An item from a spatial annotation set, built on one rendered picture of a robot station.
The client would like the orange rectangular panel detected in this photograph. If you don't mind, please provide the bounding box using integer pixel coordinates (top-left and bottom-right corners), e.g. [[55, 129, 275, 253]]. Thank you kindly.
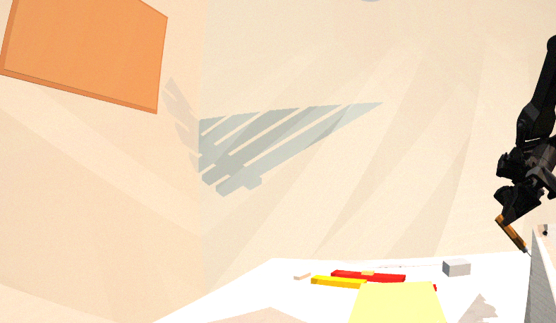
[[348, 281, 447, 323]]

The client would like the orange-handled awl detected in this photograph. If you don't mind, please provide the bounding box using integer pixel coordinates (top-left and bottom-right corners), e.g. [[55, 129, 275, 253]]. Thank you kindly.
[[495, 214, 531, 257]]

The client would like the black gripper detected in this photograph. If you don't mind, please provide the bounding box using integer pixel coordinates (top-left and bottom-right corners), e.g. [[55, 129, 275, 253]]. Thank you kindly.
[[493, 156, 556, 226]]

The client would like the yellow rectangular bar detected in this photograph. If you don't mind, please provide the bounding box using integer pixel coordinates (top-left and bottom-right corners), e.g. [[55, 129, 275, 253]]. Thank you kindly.
[[310, 275, 367, 289]]

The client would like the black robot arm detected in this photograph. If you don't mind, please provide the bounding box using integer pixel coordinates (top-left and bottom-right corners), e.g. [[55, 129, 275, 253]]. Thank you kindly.
[[496, 35, 556, 180]]

